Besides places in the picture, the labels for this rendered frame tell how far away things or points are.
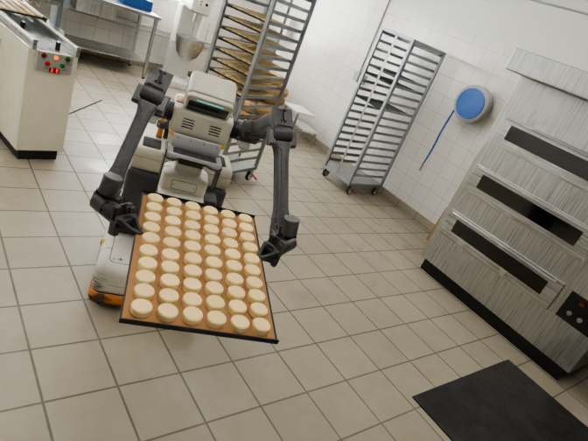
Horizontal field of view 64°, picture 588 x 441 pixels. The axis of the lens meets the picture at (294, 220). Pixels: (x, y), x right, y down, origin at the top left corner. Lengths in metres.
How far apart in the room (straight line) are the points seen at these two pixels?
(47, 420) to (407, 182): 4.72
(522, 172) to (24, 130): 3.76
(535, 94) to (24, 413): 3.83
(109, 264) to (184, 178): 0.59
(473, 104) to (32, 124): 4.11
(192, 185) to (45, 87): 1.83
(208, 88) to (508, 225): 2.79
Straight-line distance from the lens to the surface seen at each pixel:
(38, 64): 3.79
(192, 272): 1.34
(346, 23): 7.12
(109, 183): 1.51
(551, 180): 4.03
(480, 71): 5.64
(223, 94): 2.15
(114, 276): 2.54
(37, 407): 2.25
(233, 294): 1.32
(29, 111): 3.92
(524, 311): 4.14
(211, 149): 2.24
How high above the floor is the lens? 1.73
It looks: 23 degrees down
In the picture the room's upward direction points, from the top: 22 degrees clockwise
